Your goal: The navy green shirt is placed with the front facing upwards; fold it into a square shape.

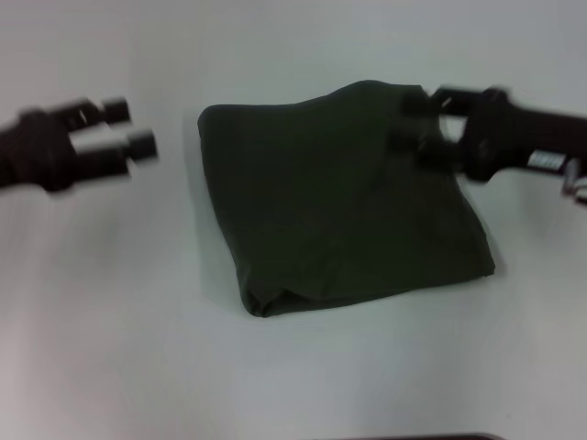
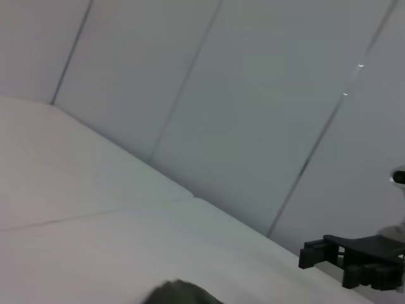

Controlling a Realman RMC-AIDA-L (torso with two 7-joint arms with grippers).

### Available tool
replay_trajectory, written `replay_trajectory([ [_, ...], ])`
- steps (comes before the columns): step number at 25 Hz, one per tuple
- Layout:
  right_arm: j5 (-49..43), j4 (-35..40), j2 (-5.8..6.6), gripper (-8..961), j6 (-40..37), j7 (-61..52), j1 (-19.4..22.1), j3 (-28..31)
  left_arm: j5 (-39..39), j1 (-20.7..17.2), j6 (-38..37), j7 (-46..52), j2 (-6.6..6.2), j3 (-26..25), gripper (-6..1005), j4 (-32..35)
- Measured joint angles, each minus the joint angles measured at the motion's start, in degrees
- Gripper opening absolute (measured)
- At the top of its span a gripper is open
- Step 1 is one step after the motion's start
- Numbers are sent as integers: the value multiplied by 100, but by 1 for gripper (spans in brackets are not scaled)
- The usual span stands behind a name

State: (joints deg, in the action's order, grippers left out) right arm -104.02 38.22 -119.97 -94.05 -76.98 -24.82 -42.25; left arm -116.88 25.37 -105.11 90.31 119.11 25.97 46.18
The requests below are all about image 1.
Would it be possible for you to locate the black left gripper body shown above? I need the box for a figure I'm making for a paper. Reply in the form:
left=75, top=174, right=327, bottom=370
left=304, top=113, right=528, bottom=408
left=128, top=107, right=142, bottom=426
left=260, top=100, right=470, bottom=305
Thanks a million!
left=0, top=105, right=83, bottom=193

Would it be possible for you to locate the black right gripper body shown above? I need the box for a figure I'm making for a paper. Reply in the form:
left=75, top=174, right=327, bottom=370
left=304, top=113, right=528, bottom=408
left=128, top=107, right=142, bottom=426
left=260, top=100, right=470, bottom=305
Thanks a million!
left=460, top=84, right=587, bottom=184

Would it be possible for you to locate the dark green FREE! t-shirt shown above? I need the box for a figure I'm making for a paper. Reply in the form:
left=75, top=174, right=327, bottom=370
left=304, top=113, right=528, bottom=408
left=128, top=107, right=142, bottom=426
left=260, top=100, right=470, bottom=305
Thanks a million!
left=197, top=79, right=497, bottom=320

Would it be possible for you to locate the right gripper connector cable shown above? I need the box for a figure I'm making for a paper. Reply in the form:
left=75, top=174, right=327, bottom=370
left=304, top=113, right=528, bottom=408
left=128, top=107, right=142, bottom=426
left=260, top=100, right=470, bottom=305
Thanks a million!
left=561, top=158, right=587, bottom=204

